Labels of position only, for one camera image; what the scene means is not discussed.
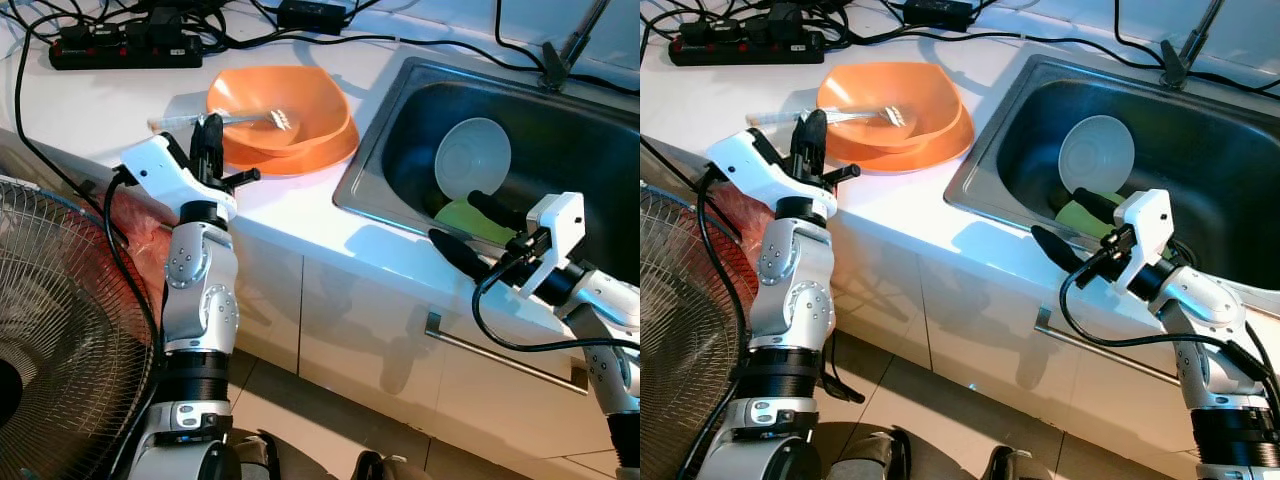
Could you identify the grey plastic bowl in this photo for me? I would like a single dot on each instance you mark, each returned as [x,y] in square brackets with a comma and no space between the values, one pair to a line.
[1095,150]
[470,155]

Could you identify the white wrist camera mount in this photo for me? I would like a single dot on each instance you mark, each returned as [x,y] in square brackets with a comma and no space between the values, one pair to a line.
[750,170]
[165,175]
[560,230]
[1150,225]

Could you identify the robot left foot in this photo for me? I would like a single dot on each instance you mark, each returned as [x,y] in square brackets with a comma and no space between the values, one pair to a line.
[870,458]
[258,458]

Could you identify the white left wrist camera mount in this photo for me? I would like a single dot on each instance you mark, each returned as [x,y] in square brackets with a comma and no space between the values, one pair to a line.
[750,170]
[165,175]

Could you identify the stainless steel sink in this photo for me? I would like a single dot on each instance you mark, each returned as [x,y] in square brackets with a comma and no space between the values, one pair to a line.
[1200,150]
[560,130]

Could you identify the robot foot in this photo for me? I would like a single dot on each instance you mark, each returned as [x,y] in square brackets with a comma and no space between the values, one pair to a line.
[1010,465]
[258,458]
[380,468]
[870,458]

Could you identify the white kitchen cabinet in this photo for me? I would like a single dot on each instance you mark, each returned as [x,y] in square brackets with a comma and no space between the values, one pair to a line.
[350,330]
[950,330]

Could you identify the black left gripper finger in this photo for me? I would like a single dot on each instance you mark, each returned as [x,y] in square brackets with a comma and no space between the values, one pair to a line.
[211,138]
[812,135]

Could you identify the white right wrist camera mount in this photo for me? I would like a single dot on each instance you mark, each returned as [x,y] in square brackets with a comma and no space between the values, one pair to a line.
[560,230]
[1150,225]

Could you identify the black power adapter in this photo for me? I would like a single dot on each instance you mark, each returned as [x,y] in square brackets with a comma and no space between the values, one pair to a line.
[940,12]
[310,15]

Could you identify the orange plastic bowl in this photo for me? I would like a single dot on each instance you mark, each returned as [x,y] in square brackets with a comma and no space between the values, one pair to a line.
[300,95]
[900,90]

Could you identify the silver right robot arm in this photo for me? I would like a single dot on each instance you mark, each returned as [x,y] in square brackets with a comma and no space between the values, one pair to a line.
[1210,310]
[610,300]

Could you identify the standing fan with metal grille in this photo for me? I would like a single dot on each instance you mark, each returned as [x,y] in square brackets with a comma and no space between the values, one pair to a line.
[60,330]
[680,330]

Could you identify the black power strip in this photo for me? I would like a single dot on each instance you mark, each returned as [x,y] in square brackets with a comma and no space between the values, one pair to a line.
[120,55]
[745,50]

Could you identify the red plastic bag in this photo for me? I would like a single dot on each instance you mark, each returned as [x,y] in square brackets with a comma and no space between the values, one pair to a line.
[140,250]
[738,205]

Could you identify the black and silver faucet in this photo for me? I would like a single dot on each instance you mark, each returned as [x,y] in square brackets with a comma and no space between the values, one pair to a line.
[553,70]
[1172,68]

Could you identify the green plastic plate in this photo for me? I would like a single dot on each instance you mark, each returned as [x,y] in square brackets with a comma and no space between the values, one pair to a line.
[465,215]
[1075,215]

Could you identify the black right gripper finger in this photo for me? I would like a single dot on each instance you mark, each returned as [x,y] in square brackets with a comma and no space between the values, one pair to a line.
[1098,205]
[495,210]
[460,252]
[1058,248]

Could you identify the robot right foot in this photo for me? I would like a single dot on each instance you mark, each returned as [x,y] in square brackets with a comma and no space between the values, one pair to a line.
[380,468]
[1010,465]

